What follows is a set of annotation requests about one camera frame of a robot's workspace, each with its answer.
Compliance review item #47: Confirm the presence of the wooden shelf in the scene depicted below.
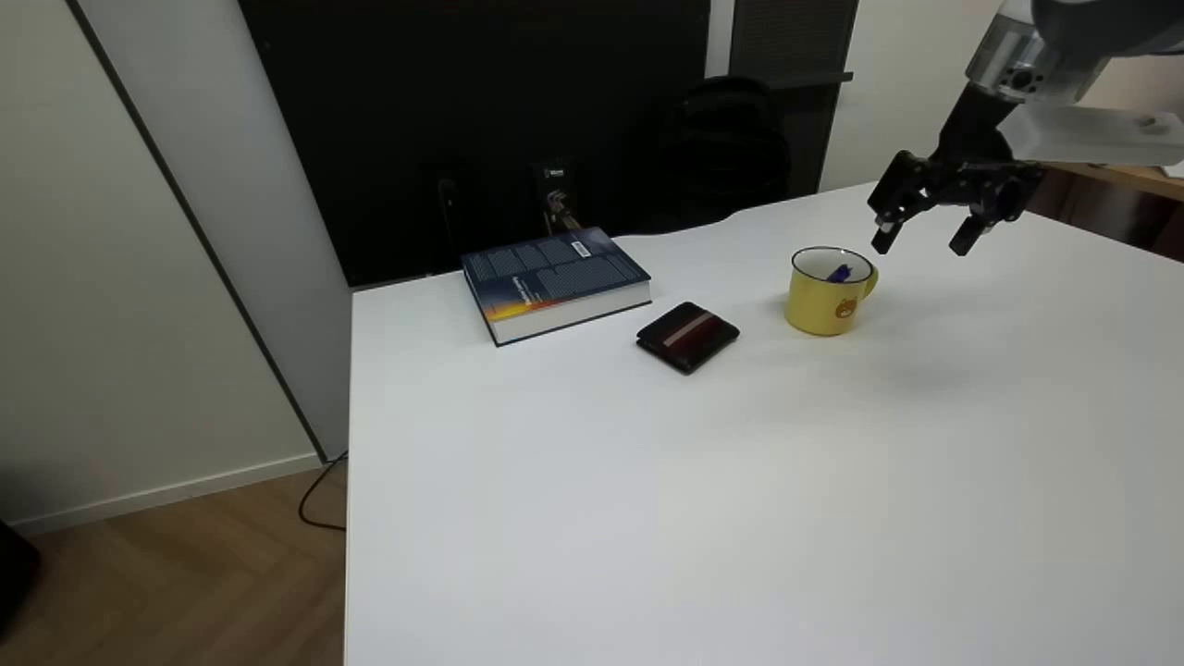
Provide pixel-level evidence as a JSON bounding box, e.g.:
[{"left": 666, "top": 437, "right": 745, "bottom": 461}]
[{"left": 1033, "top": 154, "right": 1184, "bottom": 268}]

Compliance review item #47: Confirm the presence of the black floor cable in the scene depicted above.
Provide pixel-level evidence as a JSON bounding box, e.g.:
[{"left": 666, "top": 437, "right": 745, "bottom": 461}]
[{"left": 295, "top": 449, "right": 351, "bottom": 535}]

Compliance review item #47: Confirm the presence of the white leaning board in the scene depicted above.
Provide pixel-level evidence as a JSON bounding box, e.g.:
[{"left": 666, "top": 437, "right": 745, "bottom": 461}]
[{"left": 62, "top": 0, "right": 358, "bottom": 465}]

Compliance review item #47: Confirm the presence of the small camera on tripod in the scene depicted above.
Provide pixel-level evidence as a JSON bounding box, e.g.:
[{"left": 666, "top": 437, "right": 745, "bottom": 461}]
[{"left": 532, "top": 153, "right": 584, "bottom": 241}]

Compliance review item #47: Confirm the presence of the small black box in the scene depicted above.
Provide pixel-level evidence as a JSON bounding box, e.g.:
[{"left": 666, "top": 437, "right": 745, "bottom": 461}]
[{"left": 634, "top": 296, "right": 745, "bottom": 382}]

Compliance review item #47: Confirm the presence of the black office chair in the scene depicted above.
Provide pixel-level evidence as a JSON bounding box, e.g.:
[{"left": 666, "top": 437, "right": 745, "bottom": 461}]
[{"left": 636, "top": 72, "right": 808, "bottom": 233}]

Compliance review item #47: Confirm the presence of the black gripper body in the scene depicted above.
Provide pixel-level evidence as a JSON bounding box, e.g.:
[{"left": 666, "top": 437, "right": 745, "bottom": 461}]
[{"left": 924, "top": 83, "right": 1043, "bottom": 194}]

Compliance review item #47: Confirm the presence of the blue hardcover book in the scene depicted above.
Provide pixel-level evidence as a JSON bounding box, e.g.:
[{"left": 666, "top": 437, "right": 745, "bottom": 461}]
[{"left": 460, "top": 221, "right": 655, "bottom": 350}]

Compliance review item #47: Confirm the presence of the yellow enamel mug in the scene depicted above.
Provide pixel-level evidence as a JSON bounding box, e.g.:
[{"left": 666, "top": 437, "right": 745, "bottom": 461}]
[{"left": 782, "top": 241, "right": 886, "bottom": 339}]

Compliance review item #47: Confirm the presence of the large black monitor screen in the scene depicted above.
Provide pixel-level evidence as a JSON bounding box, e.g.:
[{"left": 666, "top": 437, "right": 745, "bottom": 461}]
[{"left": 237, "top": 0, "right": 714, "bottom": 291}]

